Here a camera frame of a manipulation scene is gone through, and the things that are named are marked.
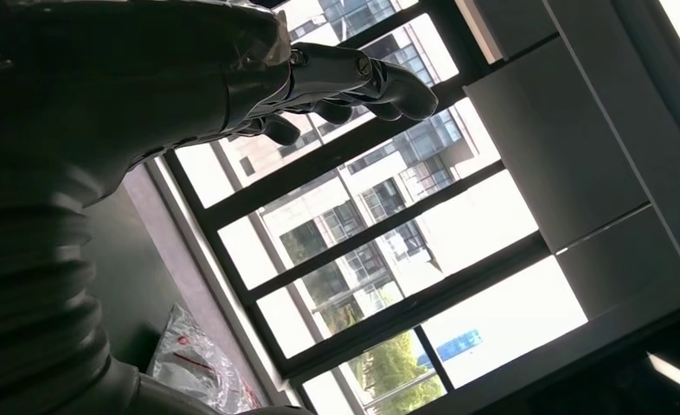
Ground pale building outside window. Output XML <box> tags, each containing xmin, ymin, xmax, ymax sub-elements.
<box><xmin>225</xmin><ymin>0</ymin><xmax>478</xmax><ymax>345</ymax></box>

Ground black inbound scanning machine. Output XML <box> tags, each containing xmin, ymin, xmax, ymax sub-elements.
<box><xmin>414</xmin><ymin>295</ymin><xmax>680</xmax><ymax>415</ymax></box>

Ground dark window frame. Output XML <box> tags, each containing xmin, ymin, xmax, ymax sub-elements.
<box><xmin>144</xmin><ymin>0</ymin><xmax>553</xmax><ymax>415</ymax></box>

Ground dark green table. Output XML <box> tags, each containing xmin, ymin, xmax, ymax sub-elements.
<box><xmin>81</xmin><ymin>166</ymin><xmax>175</xmax><ymax>374</ymax></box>

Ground white poly parcel, red stripes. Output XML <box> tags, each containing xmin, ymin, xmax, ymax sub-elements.
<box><xmin>146</xmin><ymin>303</ymin><xmax>264</xmax><ymax>415</ymax></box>

